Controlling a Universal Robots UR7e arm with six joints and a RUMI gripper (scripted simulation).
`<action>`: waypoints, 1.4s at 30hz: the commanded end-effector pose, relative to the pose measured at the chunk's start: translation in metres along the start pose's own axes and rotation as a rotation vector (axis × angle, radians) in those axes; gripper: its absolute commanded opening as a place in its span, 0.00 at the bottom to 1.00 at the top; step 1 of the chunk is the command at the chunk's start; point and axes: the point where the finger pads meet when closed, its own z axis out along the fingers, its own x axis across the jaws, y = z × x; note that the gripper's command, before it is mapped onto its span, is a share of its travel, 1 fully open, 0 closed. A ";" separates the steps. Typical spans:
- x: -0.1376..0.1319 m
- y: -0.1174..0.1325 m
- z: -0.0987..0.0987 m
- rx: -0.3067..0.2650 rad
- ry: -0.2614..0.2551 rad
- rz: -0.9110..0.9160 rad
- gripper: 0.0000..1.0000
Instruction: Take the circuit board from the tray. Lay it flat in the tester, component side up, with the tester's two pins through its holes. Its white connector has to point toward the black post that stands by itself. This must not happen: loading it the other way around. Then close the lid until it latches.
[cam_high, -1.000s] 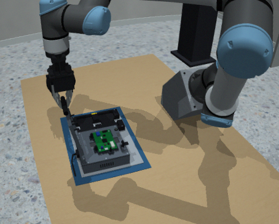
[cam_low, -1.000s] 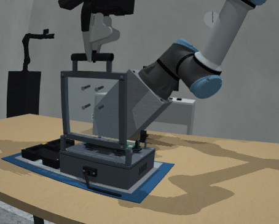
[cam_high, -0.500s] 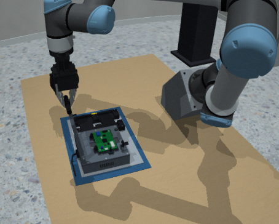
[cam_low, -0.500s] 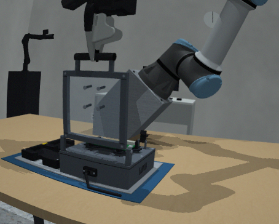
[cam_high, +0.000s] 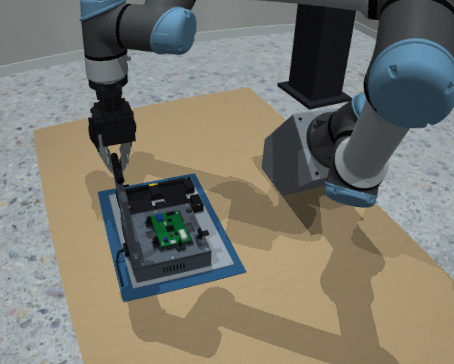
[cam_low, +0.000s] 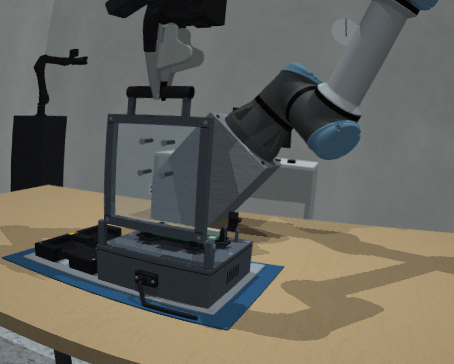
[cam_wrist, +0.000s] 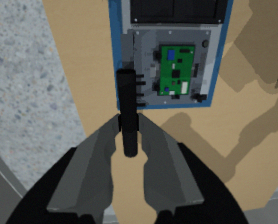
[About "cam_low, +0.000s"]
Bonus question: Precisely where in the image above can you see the green circuit board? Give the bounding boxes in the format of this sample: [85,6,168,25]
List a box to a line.
[153,228,220,245]

